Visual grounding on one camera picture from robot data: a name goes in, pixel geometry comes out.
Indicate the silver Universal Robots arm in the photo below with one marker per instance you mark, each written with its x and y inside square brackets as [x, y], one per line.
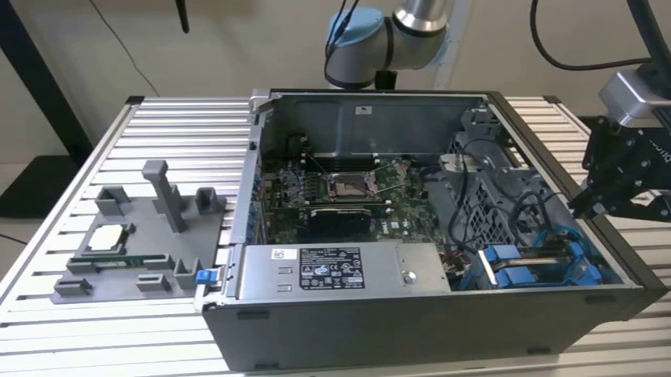
[414, 23]

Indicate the black hanging rod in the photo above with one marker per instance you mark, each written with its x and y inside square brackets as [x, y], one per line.
[182, 15]

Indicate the CPU socket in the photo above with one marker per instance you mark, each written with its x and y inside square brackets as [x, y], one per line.
[350, 185]

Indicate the silver CPU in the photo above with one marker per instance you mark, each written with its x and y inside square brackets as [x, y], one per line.
[107, 237]

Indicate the black graphics card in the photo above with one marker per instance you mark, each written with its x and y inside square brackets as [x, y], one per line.
[340, 220]

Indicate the green Dell motherboard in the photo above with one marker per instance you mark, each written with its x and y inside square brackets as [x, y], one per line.
[414, 224]

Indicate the silver power supply unit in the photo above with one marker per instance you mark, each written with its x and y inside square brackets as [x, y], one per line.
[340, 271]

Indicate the black floor object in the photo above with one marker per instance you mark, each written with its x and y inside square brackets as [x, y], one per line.
[36, 184]

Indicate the black table corner cap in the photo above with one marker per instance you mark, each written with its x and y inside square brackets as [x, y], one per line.
[551, 99]
[135, 99]

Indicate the black upright post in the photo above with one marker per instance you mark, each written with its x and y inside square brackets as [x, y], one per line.
[36, 70]

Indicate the green RAM stick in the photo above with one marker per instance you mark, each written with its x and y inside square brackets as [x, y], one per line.
[126, 260]

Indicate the grey parts rack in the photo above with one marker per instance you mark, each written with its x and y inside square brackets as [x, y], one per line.
[158, 235]

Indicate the metal disk bay cage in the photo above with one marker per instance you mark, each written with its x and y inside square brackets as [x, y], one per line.
[487, 204]

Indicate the black RAM slot bank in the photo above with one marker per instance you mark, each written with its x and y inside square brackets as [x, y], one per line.
[340, 159]
[346, 203]

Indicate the blue case latch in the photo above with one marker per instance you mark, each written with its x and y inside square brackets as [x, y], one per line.
[204, 275]

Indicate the black open PC case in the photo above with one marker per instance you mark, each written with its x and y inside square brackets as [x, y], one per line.
[398, 334]

